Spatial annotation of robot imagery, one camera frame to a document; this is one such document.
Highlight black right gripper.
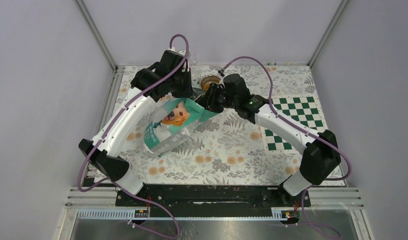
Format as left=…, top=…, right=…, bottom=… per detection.
left=195, top=83, right=238, bottom=114

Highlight green pet food bag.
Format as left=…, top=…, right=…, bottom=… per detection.
left=143, top=98, right=217, bottom=157

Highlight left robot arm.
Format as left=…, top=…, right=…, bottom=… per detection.
left=78, top=47, right=194, bottom=206

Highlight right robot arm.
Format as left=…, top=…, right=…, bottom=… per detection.
left=196, top=73, right=341, bottom=206

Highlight steel bowl with kibble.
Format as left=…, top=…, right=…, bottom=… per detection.
left=199, top=75, right=221, bottom=92

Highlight clear water bottle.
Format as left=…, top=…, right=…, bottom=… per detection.
left=187, top=53, right=201, bottom=87

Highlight floral patterned table mat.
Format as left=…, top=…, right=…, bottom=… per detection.
left=120, top=65, right=327, bottom=185

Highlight green white checkerboard mat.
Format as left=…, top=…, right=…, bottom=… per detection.
left=255, top=94, right=328, bottom=154

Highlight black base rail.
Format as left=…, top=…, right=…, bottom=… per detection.
left=116, top=183, right=312, bottom=220

